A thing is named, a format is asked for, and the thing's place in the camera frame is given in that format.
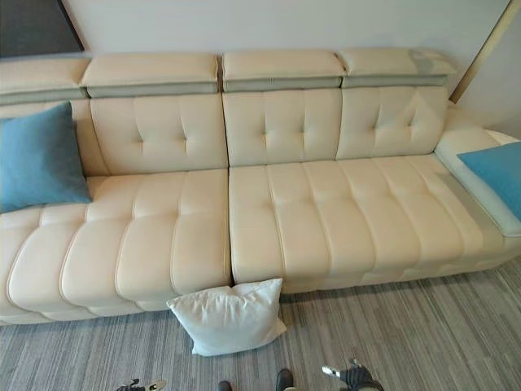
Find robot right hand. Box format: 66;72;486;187
322;358;378;391

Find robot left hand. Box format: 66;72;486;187
120;378;167;391

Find cream leather sofa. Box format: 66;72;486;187
0;47;521;326

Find robot right dark foot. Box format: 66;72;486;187
275;368;294;391

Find white square cushion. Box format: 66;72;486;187
166;278;288;357

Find blue square cushion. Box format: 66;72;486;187
456;140;521;223
0;100;94;214

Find dark grey wall panel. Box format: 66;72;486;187
0;0;85;59

